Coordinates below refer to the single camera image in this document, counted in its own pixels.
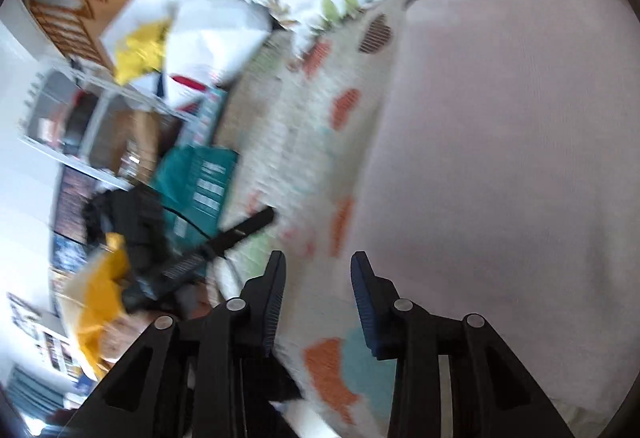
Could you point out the white plastic bag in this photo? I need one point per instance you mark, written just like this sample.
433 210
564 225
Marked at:
215 32

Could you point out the teal cardboard box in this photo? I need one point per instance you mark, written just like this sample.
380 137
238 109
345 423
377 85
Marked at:
200 178

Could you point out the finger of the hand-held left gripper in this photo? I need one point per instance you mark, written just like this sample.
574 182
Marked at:
240 230

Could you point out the pink knitted floral sweater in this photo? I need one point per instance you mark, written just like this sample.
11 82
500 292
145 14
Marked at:
500 142

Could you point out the yellow plastic bag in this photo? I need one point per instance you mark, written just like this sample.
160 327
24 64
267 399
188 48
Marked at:
137 50

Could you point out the brown cardboard box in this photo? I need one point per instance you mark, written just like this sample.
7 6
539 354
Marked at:
142 137

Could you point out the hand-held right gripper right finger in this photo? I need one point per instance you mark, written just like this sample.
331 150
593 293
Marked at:
365 308

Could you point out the quilted patterned bedspread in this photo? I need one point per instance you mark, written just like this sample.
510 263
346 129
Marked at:
300 117

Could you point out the flat box with coloured dots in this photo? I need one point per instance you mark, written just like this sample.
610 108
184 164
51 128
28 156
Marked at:
207 112

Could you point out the white shelf unit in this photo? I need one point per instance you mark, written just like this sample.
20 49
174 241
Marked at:
125 92

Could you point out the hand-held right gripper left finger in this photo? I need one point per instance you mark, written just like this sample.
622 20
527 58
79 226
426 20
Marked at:
272 313

